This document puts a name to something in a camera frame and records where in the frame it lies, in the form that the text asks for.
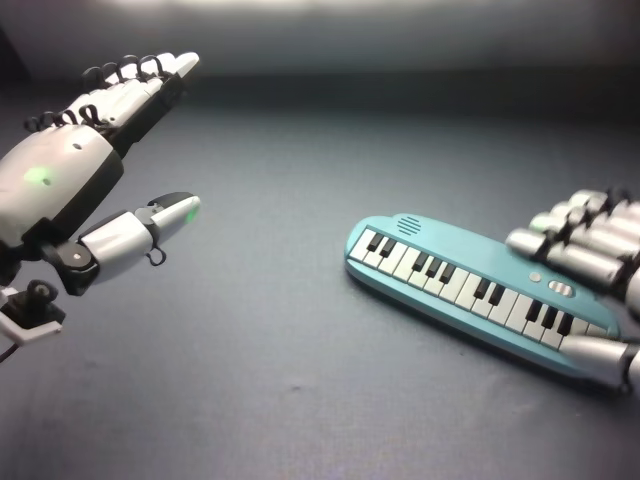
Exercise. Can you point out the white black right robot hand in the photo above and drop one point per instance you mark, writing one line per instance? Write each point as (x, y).
(595, 240)

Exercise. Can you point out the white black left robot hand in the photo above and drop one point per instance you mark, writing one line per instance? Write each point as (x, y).
(50, 175)

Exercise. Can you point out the teal toy piano keyboard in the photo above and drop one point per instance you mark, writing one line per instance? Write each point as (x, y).
(450, 246)

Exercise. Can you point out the grey table cloth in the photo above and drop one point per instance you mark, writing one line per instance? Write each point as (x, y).
(250, 375)

